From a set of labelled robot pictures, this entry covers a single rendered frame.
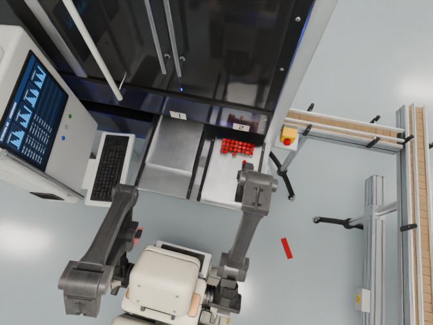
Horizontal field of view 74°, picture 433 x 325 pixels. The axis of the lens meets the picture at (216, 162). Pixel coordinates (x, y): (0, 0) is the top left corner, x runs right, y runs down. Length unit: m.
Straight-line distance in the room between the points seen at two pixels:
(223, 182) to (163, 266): 0.68
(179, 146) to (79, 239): 1.31
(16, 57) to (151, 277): 0.91
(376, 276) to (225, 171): 1.09
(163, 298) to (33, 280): 1.82
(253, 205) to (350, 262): 1.84
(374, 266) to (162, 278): 1.39
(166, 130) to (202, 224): 0.98
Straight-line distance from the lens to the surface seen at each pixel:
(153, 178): 1.58
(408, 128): 1.93
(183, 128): 1.67
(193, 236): 2.37
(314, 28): 0.98
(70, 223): 2.65
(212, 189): 1.52
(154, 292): 1.00
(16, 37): 1.34
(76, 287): 0.80
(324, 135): 1.71
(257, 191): 0.83
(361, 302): 1.99
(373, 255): 2.03
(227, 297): 1.12
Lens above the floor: 2.35
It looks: 69 degrees down
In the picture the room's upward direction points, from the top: 1 degrees clockwise
